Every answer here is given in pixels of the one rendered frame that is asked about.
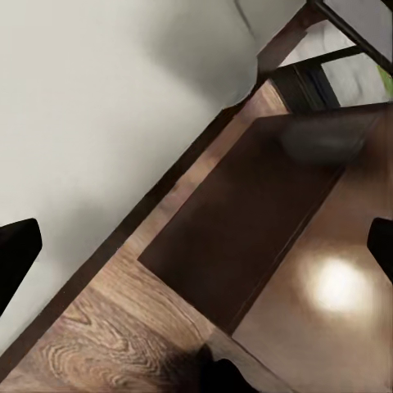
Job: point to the fixed window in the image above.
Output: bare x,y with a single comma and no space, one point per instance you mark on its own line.
348,77

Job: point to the nightstand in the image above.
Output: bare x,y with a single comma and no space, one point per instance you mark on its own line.
272,248

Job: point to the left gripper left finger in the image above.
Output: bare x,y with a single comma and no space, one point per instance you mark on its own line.
20,244

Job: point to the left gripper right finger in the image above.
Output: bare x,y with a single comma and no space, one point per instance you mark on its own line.
380,244

